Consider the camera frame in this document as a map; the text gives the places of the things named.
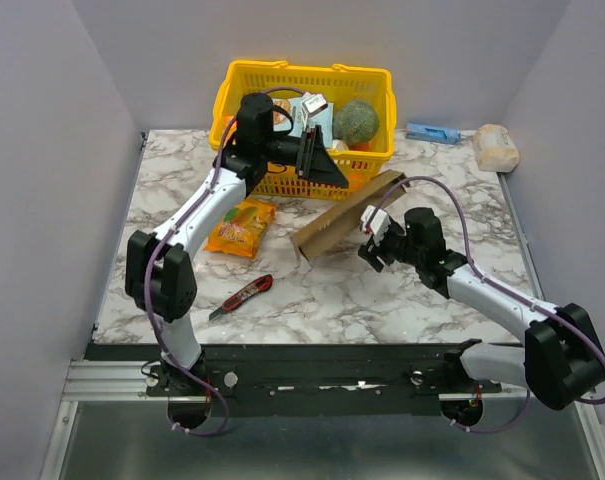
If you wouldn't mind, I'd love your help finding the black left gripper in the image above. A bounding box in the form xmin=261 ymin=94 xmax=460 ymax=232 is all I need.
xmin=260 ymin=125 xmax=349 ymax=188

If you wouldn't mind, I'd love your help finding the brown cardboard express box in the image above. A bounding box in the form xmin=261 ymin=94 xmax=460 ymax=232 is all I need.
xmin=291 ymin=170 xmax=406 ymax=263

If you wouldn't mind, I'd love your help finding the red black utility knife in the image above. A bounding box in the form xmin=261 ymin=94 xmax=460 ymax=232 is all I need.
xmin=209 ymin=274 xmax=273 ymax=321

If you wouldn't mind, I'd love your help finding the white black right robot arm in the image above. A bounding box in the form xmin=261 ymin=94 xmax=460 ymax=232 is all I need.
xmin=358 ymin=206 xmax=605 ymax=410

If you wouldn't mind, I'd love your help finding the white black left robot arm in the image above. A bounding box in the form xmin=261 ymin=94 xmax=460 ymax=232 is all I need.
xmin=124 ymin=90 xmax=349 ymax=395

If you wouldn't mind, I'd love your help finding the white cup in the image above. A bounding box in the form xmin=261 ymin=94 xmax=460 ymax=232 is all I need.
xmin=332 ymin=140 xmax=349 ymax=151

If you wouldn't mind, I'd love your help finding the light blue cassava chips bag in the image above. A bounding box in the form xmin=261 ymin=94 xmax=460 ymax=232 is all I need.
xmin=273 ymin=97 xmax=334 ymax=149

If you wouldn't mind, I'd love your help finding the yellow plastic shopping basket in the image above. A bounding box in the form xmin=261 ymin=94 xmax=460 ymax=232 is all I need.
xmin=209 ymin=60 xmax=397 ymax=201

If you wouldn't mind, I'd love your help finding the orange fruit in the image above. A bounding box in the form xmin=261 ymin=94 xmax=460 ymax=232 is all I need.
xmin=351 ymin=143 xmax=370 ymax=152

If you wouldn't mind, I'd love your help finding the green netted melon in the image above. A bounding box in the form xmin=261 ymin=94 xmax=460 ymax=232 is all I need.
xmin=333 ymin=100 xmax=380 ymax=146

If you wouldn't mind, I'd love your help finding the orange gummy candy bag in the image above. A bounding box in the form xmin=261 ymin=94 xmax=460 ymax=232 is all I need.
xmin=204 ymin=197 xmax=276 ymax=260

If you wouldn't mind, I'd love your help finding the blue flat package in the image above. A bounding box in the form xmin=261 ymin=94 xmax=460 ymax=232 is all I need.
xmin=405 ymin=122 xmax=461 ymax=145

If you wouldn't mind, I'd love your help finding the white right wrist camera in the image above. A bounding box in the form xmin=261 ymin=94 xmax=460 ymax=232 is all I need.
xmin=360 ymin=205 xmax=391 ymax=245

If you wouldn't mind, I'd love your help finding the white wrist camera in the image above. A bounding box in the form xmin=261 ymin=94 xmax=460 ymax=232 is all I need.
xmin=360 ymin=205 xmax=391 ymax=245
xmin=299 ymin=92 xmax=328 ymax=130

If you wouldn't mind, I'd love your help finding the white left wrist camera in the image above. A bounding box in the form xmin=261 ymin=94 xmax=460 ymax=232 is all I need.
xmin=299 ymin=92 xmax=328 ymax=130

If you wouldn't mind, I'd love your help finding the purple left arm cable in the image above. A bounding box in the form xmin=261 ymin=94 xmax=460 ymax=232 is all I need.
xmin=145 ymin=87 xmax=313 ymax=439

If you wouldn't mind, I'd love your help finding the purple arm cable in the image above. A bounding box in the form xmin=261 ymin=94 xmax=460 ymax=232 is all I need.
xmin=361 ymin=174 xmax=605 ymax=434
xmin=145 ymin=87 xmax=313 ymax=439

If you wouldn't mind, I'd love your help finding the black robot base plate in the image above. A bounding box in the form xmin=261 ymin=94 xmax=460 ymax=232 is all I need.
xmin=146 ymin=344 xmax=501 ymax=417

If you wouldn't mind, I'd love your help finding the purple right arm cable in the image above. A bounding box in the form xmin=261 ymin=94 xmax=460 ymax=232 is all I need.
xmin=361 ymin=174 xmax=605 ymax=434

